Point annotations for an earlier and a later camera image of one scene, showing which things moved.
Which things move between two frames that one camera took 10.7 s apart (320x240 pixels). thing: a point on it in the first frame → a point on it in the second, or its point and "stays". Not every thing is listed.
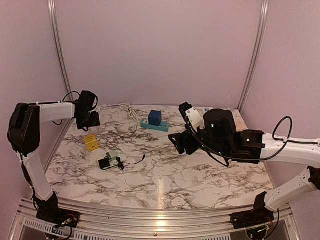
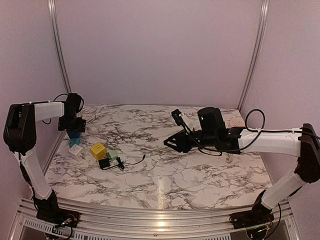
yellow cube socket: (91, 142) → (98, 151)
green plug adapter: (112, 155) stays
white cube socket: (77, 152) stays
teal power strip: (164, 127) → (74, 141)
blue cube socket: (155, 118) → (74, 135)
